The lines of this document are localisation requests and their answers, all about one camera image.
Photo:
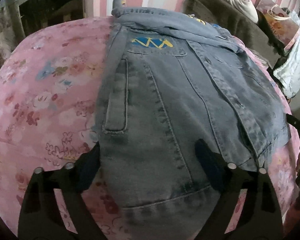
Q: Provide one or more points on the cream white garment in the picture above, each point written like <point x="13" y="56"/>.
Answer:
<point x="246" y="7"/>

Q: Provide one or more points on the black garment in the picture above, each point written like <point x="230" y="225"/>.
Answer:
<point x="273" y="41"/>

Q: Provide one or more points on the white quilted blanket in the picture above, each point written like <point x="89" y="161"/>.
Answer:
<point x="288" y="74"/>

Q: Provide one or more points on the brown blanket covered furniture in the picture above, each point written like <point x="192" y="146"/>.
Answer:
<point x="225" y="15"/>

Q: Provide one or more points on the pink floral bed sheet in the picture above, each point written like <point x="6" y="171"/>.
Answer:
<point x="48" y="90"/>

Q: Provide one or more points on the floral beige curtain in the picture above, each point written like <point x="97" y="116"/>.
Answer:
<point x="11" y="30"/>

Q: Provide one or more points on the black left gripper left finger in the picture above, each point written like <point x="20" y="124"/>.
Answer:
<point x="53" y="206"/>

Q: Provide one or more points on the blue denim jacket yellow print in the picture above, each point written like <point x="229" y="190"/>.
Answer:
<point x="170" y="80"/>

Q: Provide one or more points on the grey water dispenser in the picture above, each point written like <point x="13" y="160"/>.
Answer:
<point x="39" y="14"/>

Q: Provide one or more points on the pink floral gift bag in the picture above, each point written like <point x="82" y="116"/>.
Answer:
<point x="281" y="24"/>

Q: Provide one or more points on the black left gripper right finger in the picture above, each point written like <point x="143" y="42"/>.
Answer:
<point x="247" y="208"/>

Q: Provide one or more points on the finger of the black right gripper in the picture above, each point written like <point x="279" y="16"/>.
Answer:
<point x="293" y="121"/>

